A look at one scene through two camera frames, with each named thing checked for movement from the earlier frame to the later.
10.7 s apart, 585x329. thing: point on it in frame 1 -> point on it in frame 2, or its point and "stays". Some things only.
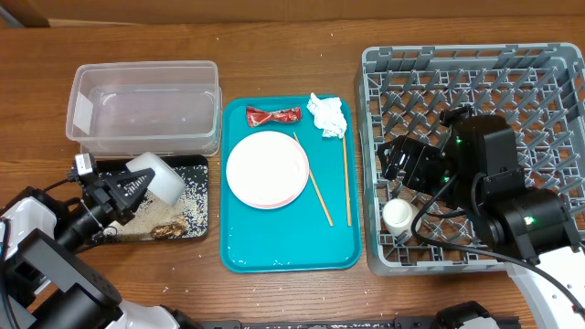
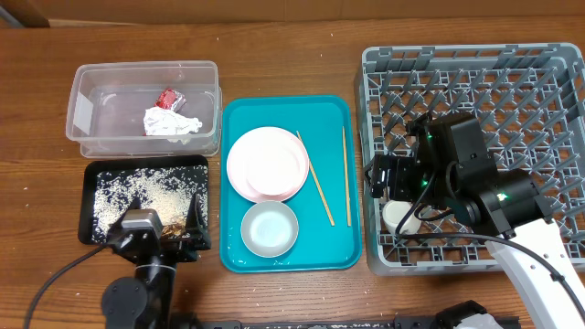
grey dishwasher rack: (539, 90) stays
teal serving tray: (320, 232) stays
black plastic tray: (157, 220) stays
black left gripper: (114, 186) -> (196, 235)
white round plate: (267, 169) stays
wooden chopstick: (346, 179) stays
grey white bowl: (165, 185) -> (270, 228)
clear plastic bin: (172, 108) stays
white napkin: (329, 115) -> (163, 122)
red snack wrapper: (256, 116) -> (170, 100)
